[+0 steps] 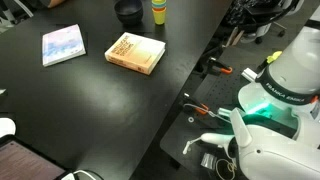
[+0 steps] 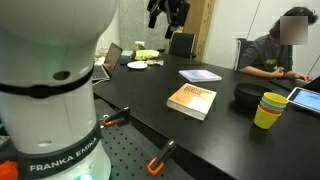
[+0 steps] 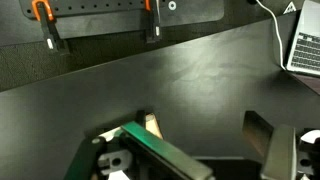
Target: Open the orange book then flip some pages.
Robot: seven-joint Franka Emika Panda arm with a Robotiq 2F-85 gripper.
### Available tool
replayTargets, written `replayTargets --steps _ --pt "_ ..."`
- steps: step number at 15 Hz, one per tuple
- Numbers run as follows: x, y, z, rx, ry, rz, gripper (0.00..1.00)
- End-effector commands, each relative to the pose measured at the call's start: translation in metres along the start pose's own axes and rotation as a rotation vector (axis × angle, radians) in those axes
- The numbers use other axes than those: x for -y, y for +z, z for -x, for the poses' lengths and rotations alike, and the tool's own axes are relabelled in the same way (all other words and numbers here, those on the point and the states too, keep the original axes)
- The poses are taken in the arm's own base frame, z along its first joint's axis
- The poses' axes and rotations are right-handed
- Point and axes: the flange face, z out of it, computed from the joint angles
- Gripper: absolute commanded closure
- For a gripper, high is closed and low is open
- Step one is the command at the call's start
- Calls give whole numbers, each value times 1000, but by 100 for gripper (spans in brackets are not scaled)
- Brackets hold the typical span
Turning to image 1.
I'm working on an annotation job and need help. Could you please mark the white cable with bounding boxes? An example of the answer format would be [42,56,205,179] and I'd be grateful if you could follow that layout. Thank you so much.
[61,169,103,180]

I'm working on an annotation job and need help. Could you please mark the orange hardcover book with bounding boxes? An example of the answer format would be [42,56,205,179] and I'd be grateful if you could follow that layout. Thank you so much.
[104,32,165,75]

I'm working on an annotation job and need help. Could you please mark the black bowl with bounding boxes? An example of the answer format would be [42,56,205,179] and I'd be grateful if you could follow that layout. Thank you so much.
[114,0,143,25]

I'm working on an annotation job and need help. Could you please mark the black perforated breadboard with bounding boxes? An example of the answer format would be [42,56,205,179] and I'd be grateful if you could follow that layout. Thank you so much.
[159,63,268,180]

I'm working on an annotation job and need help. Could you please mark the office chair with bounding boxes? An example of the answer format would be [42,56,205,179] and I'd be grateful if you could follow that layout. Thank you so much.
[232,0,304,45]

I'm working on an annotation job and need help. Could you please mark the black orange clamp upper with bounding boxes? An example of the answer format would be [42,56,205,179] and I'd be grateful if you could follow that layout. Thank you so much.
[207,57,233,75]

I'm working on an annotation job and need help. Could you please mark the black orange clamp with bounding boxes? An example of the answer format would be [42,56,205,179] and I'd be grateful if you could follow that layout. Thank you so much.
[182,93,209,115]
[207,57,233,75]

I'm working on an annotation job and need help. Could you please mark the pale blue pink book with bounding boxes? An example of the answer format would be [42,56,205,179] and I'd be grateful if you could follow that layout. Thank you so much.
[42,24,86,67]

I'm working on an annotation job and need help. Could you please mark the small clear plastic bag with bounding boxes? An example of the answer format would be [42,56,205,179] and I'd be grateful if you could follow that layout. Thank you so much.
[201,153,215,169]

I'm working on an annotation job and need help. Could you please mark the stacked colourful plastic cups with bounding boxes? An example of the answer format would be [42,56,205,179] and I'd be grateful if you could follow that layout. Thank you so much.
[152,0,166,25]

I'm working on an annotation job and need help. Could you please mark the rubber band loop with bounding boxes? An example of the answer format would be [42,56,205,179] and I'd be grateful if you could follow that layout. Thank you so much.
[215,159,237,180]

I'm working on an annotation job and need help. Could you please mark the white round object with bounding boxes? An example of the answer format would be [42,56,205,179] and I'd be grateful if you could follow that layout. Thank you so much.
[0,118,16,137]

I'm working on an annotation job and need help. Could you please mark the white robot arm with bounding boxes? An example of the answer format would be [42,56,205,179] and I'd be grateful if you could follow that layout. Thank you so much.
[200,7,320,180]

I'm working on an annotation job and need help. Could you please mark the black orange clamp lower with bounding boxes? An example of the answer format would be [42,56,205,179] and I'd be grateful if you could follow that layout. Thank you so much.
[182,93,209,115]

